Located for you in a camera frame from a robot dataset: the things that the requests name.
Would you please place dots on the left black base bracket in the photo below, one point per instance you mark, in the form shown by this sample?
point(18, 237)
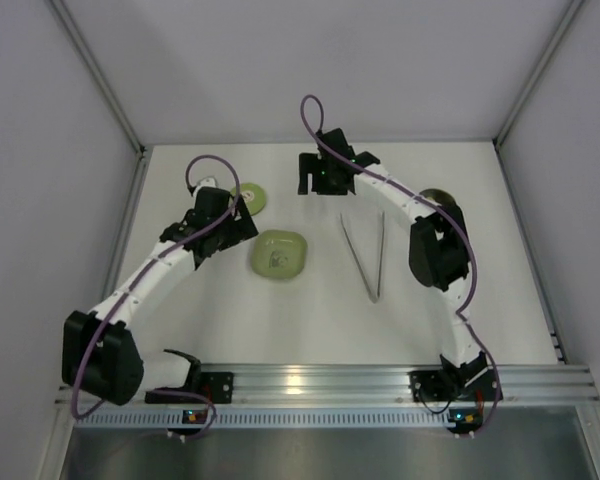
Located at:
point(216, 387)

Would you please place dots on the metal bowl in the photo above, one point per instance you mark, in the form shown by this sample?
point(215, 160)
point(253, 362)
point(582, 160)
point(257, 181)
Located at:
point(438, 196)

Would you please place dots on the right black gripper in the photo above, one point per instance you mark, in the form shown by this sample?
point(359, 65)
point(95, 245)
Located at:
point(306, 171)

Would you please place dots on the right black base bracket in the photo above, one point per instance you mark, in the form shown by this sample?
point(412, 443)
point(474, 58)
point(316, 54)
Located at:
point(433, 386)

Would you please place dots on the aluminium frame post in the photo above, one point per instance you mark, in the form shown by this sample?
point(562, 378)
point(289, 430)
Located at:
point(79, 43)
point(558, 34)

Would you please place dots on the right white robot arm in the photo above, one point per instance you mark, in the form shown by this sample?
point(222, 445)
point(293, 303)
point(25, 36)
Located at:
point(440, 256)

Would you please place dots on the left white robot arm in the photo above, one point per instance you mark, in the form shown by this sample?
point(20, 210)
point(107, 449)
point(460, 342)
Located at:
point(99, 351)

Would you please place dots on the left aluminium frame post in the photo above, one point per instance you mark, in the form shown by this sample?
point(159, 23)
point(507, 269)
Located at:
point(79, 43)

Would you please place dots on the green square lunch box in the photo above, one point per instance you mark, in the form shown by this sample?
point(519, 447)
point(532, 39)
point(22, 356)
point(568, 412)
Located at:
point(278, 254)

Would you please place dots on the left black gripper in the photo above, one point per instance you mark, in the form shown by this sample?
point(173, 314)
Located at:
point(241, 222)

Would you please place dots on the green round lid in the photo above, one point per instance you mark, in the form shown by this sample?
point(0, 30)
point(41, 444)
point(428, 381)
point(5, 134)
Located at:
point(254, 197)

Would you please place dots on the metal serving tongs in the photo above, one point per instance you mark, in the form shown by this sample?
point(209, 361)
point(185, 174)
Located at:
point(367, 253)

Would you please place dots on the white slotted cable duct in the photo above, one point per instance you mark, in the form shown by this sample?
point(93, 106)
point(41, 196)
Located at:
point(267, 418)

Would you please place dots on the right aluminium frame post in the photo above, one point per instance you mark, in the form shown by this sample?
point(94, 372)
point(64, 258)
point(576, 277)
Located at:
point(558, 34)

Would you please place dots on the aluminium mounting rail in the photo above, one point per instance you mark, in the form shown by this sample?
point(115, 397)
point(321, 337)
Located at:
point(273, 386)

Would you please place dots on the black base bracket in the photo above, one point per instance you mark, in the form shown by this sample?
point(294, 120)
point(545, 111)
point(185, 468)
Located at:
point(216, 387)
point(433, 386)

